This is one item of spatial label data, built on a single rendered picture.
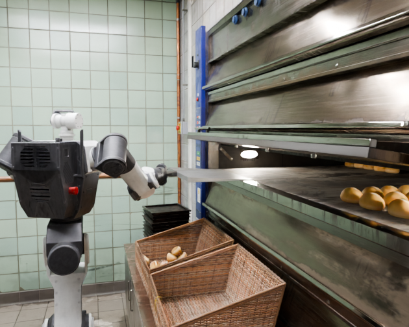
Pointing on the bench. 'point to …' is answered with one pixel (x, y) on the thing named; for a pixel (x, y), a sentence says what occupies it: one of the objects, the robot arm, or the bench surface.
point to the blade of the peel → (206, 175)
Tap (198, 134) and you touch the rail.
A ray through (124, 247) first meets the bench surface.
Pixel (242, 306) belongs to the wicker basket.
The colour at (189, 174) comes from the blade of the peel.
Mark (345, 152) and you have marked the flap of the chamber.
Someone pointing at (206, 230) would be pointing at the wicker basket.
